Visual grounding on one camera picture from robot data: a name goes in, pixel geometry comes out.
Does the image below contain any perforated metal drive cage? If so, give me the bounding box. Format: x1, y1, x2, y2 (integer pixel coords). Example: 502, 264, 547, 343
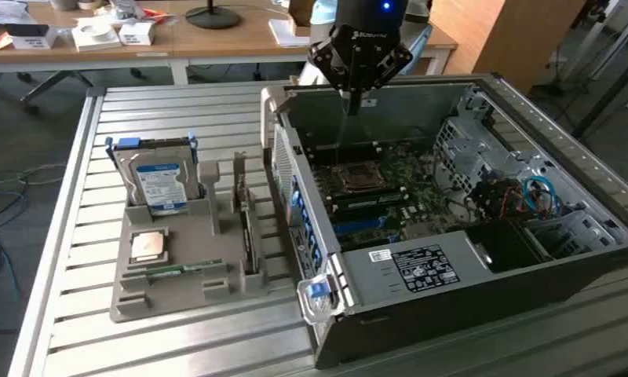
430, 115, 545, 189

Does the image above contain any green motherboard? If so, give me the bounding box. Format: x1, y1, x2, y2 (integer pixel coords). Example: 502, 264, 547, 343
305, 141, 466, 252

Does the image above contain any blue floor cable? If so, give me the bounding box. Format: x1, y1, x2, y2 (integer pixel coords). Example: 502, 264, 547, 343
0, 172, 26, 335

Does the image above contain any CPU socket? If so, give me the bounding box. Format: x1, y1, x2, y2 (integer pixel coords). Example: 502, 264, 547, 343
337, 160, 393, 193

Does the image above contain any black and white box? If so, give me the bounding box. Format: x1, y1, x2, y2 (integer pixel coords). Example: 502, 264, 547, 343
2, 24, 58, 50

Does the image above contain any wooden desk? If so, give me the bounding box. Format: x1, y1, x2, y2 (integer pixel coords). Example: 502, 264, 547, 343
0, 0, 460, 115

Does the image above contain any orange packet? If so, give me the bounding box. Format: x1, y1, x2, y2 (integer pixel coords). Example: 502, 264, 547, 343
144, 7, 174, 24

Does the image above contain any grey power supply unit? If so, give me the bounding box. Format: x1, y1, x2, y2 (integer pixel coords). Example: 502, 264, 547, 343
341, 230, 490, 309

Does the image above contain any white box with label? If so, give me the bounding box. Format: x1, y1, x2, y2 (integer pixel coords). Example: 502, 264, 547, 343
118, 22, 156, 46

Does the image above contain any blue case latch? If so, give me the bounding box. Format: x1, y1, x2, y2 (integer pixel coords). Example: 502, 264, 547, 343
302, 274, 330, 303

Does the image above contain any black plastic shroud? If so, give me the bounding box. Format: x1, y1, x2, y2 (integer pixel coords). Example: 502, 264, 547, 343
464, 218, 553, 275

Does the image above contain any brown cardboard box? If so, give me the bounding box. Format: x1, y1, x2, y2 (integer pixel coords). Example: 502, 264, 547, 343
286, 0, 316, 27

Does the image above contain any low-profile graphics card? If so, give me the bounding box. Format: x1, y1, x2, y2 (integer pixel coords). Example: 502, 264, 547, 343
232, 151, 265, 276

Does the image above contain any wooden cabinet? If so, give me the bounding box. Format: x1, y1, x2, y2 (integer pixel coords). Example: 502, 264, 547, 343
428, 0, 591, 95

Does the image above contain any grey parts rack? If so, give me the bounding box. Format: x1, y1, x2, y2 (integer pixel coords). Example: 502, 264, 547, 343
108, 159, 272, 324

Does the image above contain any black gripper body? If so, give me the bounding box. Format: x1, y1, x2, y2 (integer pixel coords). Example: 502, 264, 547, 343
325, 0, 406, 92

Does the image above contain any metal disk bay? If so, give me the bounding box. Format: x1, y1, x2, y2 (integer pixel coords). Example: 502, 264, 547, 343
525, 207, 628, 262

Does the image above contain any green RAM stick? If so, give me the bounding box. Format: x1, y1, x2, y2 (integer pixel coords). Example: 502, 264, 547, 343
144, 257, 225, 279

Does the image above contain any blue wire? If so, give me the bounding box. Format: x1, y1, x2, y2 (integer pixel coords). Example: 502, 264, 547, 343
521, 175, 564, 220

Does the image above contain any blue expansion slot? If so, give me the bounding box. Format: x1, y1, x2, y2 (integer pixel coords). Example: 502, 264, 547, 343
333, 217, 397, 236

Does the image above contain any hard disk in blue caddy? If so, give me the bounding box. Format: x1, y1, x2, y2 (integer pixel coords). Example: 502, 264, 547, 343
105, 132, 200, 216

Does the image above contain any black open PC case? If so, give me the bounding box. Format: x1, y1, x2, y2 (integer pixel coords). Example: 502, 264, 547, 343
260, 71, 628, 370

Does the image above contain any white box under tape roll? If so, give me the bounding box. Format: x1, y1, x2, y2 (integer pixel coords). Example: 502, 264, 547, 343
70, 17, 122, 53

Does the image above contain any labelled RAM stick in slot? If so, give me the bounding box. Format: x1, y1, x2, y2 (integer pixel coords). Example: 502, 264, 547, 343
336, 195, 405, 212

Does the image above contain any black lamp base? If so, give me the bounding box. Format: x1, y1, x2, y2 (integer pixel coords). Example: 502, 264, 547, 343
184, 0, 241, 31

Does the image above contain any white paper stack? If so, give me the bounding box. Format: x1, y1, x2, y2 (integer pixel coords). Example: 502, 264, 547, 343
269, 18, 313, 48

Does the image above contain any CPU chip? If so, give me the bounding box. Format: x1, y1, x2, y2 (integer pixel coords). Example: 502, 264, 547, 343
129, 231, 168, 265

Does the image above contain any white tape roll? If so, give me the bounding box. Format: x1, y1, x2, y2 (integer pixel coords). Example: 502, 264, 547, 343
77, 23, 117, 42

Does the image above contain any white floor cable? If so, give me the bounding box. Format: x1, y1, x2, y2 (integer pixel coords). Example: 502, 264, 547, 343
0, 163, 66, 186

